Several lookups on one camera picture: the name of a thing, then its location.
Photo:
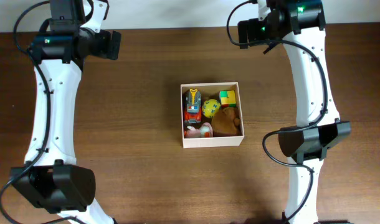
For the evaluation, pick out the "yellow ball with blue letters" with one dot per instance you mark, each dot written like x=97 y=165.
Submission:
x=210 y=108

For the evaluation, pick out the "colourful puzzle cube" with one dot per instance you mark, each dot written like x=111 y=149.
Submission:
x=227 y=98

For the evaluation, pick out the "white open cardboard box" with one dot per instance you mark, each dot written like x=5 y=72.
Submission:
x=210 y=91

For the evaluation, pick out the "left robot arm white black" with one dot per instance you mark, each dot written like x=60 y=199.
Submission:
x=50 y=177

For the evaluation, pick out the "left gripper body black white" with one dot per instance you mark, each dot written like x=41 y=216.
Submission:
x=109 y=43

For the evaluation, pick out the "pink white toy duck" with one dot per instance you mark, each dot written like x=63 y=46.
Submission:
x=205 y=131

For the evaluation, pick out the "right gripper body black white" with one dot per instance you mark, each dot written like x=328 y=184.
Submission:
x=259 y=32

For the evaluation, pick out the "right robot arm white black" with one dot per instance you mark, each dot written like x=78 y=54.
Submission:
x=300 y=27

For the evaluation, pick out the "red grey toy truck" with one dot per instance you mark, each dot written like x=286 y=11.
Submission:
x=192 y=110

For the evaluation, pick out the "brown teddy bear plush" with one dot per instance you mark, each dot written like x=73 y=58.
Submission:
x=226 y=122

